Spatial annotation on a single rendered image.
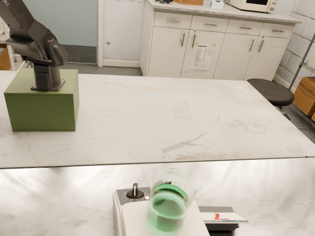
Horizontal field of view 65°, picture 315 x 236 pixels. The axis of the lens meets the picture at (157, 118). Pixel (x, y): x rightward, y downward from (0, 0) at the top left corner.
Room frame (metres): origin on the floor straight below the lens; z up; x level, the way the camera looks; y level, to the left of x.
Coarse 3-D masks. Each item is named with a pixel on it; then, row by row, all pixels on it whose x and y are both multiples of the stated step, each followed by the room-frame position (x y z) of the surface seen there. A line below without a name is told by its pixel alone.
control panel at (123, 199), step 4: (140, 188) 0.32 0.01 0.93; (144, 188) 0.33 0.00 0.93; (148, 188) 0.33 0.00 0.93; (120, 192) 0.30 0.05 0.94; (124, 192) 0.30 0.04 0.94; (144, 192) 0.31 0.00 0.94; (148, 192) 0.31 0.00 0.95; (120, 196) 0.29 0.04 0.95; (124, 196) 0.29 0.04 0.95; (144, 196) 0.29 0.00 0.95; (148, 196) 0.29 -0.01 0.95; (120, 200) 0.27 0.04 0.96; (124, 200) 0.27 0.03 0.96; (128, 200) 0.27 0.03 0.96; (132, 200) 0.27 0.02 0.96; (136, 200) 0.27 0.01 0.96; (140, 200) 0.27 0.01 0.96; (144, 200) 0.28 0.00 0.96; (120, 204) 0.26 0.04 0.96
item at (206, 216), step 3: (201, 213) 0.31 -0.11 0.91; (204, 213) 0.31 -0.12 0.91; (207, 213) 0.31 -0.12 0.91; (210, 213) 0.31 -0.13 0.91; (213, 213) 0.31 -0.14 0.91; (216, 213) 0.31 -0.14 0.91; (219, 213) 0.32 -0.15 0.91; (222, 213) 0.32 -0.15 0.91; (204, 216) 0.29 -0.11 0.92; (207, 216) 0.29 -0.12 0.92; (210, 216) 0.29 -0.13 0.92; (213, 216) 0.30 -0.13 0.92; (216, 216) 0.30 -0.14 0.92; (219, 216) 0.30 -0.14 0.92; (222, 216) 0.30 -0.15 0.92; (225, 216) 0.30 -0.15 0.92; (228, 216) 0.30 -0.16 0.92; (231, 216) 0.30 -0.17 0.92; (234, 216) 0.30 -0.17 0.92; (237, 216) 0.30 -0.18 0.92; (204, 219) 0.28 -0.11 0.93; (207, 219) 0.28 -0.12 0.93; (210, 219) 0.28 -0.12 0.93; (213, 219) 0.28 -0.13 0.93; (216, 219) 0.28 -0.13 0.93; (219, 219) 0.28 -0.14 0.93; (222, 219) 0.28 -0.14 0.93; (225, 219) 0.28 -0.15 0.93; (228, 219) 0.29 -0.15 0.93; (231, 219) 0.29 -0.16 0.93; (234, 219) 0.29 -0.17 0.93; (237, 219) 0.29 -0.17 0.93; (240, 219) 0.29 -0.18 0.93; (243, 219) 0.29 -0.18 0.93
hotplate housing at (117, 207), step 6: (114, 192) 0.31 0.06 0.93; (114, 198) 0.29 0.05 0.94; (114, 204) 0.27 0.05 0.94; (114, 210) 0.27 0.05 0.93; (120, 210) 0.24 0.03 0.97; (114, 216) 0.27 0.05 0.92; (120, 216) 0.23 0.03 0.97; (120, 222) 0.23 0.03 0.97; (120, 228) 0.22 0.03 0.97; (120, 234) 0.21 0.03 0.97
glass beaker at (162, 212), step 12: (156, 168) 0.25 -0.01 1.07; (168, 168) 0.26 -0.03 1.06; (180, 168) 0.26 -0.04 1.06; (156, 180) 0.25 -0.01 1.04; (168, 180) 0.26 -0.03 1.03; (180, 180) 0.26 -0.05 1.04; (192, 180) 0.24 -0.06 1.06; (156, 192) 0.21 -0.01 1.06; (192, 192) 0.24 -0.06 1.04; (156, 204) 0.21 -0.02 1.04; (168, 204) 0.20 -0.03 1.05; (180, 204) 0.20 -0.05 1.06; (156, 216) 0.21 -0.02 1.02; (168, 216) 0.20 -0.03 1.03; (180, 216) 0.21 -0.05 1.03; (156, 228) 0.20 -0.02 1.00; (168, 228) 0.20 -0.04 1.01; (180, 228) 0.21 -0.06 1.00
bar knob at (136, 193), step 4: (136, 184) 0.31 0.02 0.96; (132, 188) 0.29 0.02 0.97; (136, 188) 0.29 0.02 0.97; (128, 192) 0.30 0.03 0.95; (132, 192) 0.29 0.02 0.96; (136, 192) 0.29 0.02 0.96; (140, 192) 0.30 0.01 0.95; (128, 196) 0.28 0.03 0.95; (132, 196) 0.28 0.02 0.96; (136, 196) 0.28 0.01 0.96; (140, 196) 0.29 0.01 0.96
